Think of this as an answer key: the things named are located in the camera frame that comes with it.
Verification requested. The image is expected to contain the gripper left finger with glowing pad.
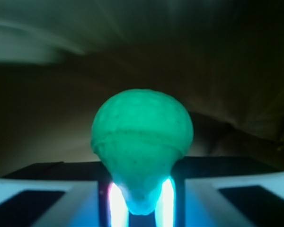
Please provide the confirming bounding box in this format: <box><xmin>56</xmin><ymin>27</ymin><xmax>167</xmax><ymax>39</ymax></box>
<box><xmin>0</xmin><ymin>162</ymin><xmax>128</xmax><ymax>227</ymax></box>

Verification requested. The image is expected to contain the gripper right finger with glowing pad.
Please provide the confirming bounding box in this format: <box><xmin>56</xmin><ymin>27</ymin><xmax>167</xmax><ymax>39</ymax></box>
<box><xmin>156</xmin><ymin>157</ymin><xmax>284</xmax><ymax>227</ymax></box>

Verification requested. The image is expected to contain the green dimpled foam ball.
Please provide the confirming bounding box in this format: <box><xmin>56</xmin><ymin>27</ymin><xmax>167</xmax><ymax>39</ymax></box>
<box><xmin>91</xmin><ymin>89</ymin><xmax>194</xmax><ymax>215</ymax></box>

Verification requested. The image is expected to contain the crumpled brown paper bag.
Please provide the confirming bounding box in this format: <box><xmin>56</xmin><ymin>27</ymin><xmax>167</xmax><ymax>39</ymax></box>
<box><xmin>0</xmin><ymin>0</ymin><xmax>284</xmax><ymax>176</ymax></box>

